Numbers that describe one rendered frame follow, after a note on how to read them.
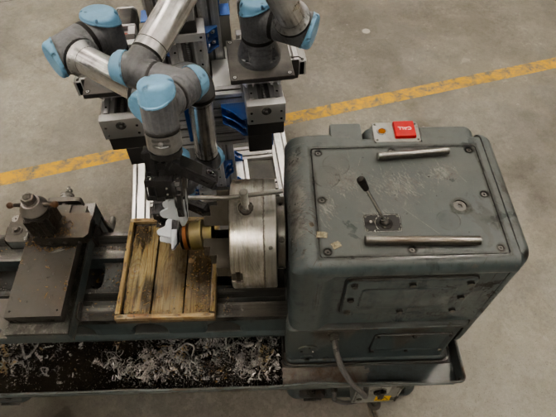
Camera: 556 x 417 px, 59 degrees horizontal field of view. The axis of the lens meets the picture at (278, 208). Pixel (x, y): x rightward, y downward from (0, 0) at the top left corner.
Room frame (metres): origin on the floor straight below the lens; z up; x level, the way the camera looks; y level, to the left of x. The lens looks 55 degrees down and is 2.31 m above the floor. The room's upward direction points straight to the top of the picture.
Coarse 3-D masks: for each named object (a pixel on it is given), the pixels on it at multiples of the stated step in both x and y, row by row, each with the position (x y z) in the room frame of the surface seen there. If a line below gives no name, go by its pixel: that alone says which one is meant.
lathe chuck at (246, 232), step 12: (240, 180) 0.87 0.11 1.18; (252, 180) 0.85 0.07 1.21; (240, 204) 0.75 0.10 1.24; (252, 204) 0.75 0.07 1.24; (228, 216) 0.72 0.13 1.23; (240, 216) 0.72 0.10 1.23; (252, 216) 0.72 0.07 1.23; (228, 228) 0.69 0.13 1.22; (240, 228) 0.69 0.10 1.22; (252, 228) 0.69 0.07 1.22; (240, 240) 0.66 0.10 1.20; (252, 240) 0.66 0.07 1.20; (240, 252) 0.64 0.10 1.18; (252, 252) 0.64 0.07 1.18; (240, 264) 0.62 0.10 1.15; (252, 264) 0.62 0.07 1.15; (264, 264) 0.62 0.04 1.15; (252, 276) 0.61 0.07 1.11; (264, 276) 0.61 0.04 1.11; (240, 288) 0.61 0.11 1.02
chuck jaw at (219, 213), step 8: (216, 192) 0.82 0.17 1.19; (224, 192) 0.82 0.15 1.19; (224, 200) 0.81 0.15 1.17; (216, 208) 0.79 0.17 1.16; (224, 208) 0.79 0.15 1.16; (208, 216) 0.78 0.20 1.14; (216, 216) 0.78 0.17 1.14; (224, 216) 0.78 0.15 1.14; (208, 224) 0.76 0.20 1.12; (216, 224) 0.76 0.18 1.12; (224, 224) 0.76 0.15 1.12
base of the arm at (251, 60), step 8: (240, 48) 1.43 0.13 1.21; (248, 48) 1.40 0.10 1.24; (256, 48) 1.39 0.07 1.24; (264, 48) 1.39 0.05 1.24; (272, 48) 1.41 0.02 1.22; (240, 56) 1.41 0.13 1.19; (248, 56) 1.40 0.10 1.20; (256, 56) 1.38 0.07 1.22; (264, 56) 1.38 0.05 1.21; (272, 56) 1.41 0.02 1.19; (240, 64) 1.41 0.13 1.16; (248, 64) 1.38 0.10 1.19; (256, 64) 1.37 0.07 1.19; (264, 64) 1.37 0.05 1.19; (272, 64) 1.39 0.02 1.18
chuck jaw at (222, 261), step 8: (208, 240) 0.72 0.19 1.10; (216, 240) 0.72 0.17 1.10; (224, 240) 0.72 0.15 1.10; (208, 248) 0.70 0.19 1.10; (216, 248) 0.69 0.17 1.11; (224, 248) 0.69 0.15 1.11; (216, 256) 0.67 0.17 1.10; (224, 256) 0.66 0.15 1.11; (224, 264) 0.64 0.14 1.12; (224, 272) 0.62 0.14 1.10; (240, 272) 0.61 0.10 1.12; (240, 280) 0.61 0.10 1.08
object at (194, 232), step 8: (192, 224) 0.77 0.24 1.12; (200, 224) 0.76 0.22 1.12; (184, 232) 0.74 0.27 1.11; (192, 232) 0.74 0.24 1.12; (200, 232) 0.74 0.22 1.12; (208, 232) 0.74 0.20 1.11; (184, 240) 0.72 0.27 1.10; (192, 240) 0.72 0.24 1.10; (200, 240) 0.72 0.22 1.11; (184, 248) 0.71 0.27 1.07; (192, 248) 0.71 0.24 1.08; (200, 248) 0.71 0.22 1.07
